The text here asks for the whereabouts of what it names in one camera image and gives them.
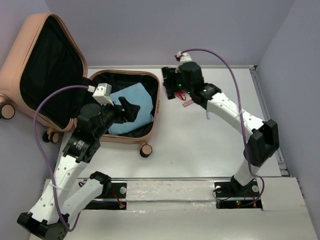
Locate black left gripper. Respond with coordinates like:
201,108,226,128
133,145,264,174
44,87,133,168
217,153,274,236
95,96,141,139

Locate light blue cloth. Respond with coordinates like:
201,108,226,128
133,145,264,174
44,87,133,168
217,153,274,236
108,83,154,136

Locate red black headphones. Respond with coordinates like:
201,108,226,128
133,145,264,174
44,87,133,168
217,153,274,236
165,91,187,101

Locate pink bar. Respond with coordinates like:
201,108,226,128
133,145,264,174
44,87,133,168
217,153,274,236
182,99,194,107

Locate pink hard-shell suitcase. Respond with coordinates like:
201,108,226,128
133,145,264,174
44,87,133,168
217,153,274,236
0,13,160,158

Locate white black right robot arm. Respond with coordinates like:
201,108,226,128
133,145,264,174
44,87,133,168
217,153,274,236
161,61,280,196

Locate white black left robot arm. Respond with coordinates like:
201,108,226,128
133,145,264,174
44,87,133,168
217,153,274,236
17,97,140,240

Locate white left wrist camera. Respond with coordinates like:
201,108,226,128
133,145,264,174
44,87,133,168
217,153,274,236
92,83,114,106

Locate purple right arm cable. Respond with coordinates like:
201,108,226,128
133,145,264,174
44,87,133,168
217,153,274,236
182,48,266,207

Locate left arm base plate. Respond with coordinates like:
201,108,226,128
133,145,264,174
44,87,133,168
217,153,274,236
84,182,127,211

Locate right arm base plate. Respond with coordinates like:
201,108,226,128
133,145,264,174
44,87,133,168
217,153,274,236
212,181,263,210

